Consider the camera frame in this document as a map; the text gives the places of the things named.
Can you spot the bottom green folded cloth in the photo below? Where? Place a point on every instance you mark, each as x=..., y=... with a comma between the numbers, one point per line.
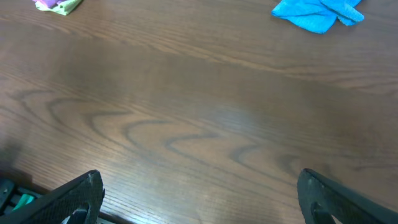
x=64, y=8

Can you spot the purple folded cloth in stack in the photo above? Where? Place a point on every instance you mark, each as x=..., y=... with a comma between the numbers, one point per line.
x=48, y=3

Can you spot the crumpled blue cloth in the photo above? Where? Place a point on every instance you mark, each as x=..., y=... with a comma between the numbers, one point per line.
x=318, y=16

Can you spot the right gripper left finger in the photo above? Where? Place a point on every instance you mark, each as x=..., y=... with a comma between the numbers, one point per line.
x=78, y=201

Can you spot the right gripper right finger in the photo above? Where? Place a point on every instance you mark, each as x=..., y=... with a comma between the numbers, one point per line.
x=323, y=200

